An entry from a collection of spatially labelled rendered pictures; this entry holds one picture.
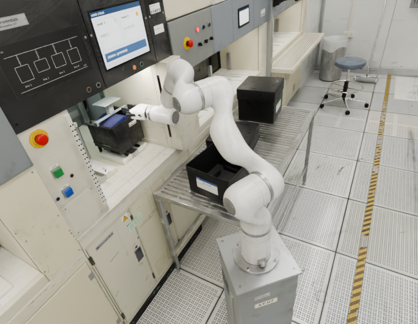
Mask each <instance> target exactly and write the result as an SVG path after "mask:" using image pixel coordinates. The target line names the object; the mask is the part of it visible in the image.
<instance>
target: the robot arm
mask: <svg viewBox="0 0 418 324"><path fill-rule="evenodd" d="M193 79H194V69H193V67H192V66H191V64H189V63H188V62H187V61H185V60H183V59H181V58H178V59H176V60H173V61H172V62H171V63H170V65H169V67H168V69H167V74H166V77H165V81H164V83H163V88H162V91H161V96H160V101H161V105H147V104H144V103H140V104H138V105H132V104H127V106H128V109H127V108H123V107H122V108H121V109H122V112H123V113H124V114H126V117H130V116H131V118H132V119H135V120H148V121H151V122H158V123H164V124H168V125H176V124H177V123H178V121H179V117H180V113H181V114H194V113H196V112H199V111H202V110H204V109H207V108H209V107H211V108H212V109H213V110H214V117H213V120H212V122H211V125H210V136H211V139H212V141H213V143H214V145H215V146H216V148H217V150H218V151H219V153H220V154H221V156H222V157H223V158H224V159H225V160H227V162H229V163H231V164H234V165H239V166H242V167H244V168H245V169H246V170H247V171H248V172H249V173H250V174H249V175H247V176H246V177H244V178H242V179H241V180H239V181H237V182H236V183H234V184H232V185H231V186H230V187H229V188H228V189H227V190H226V191H225V193H224V197H223V204H224V207H225V208H226V209H227V211H228V212H229V213H230V214H232V215H233V216H234V217H235V218H237V219H239V220H240V225H241V240H240V241H238V243H237V244H236V245H235V248H234V251H233V255H234V259H235V262H236V264H237V265H238V266H239V267H240V268H241V269H242V270H243V271H245V272H247V273H250V274H253V275H262V274H265V273H268V272H270V271H271V270H273V269H274V268H275V266H276V265H277V263H278V258H279V253H278V249H277V247H276V245H275V244H274V243H273V242H272V241H271V214H270V212H269V210H268V209H267V208H266V207H264V206H265V205H267V204H268V203H270V202H271V201H273V200H275V199H276V198H277V197H278V196H279V195H280V194H281V193H282V192H283V190H284V179H283V177H282V175H281V174H280V172H279V171H278V170H277V169H276V168H275V167H274V166H273V165H271V164H270V163H268V162H267V161H266V160H265V159H263V158H261V157H260V156H259V155H258V154H256V153H255V152H254V151H252V150H251V149H250V147H249V146H248V145H247V143H246V142H245V140H244V138H243V137H242V135H241V133H240V131H239V129H238V128H237V126H236V124H235V121H234V119H233V113H232V108H233V99H234V90H233V87H232V85H231V83H230V81H229V80H228V79H227V78H225V77H223V76H211V77H208V78H205V79H202V80H199V81H197V82H193V83H192V81H193ZM129 112H130V113H129Z"/></svg>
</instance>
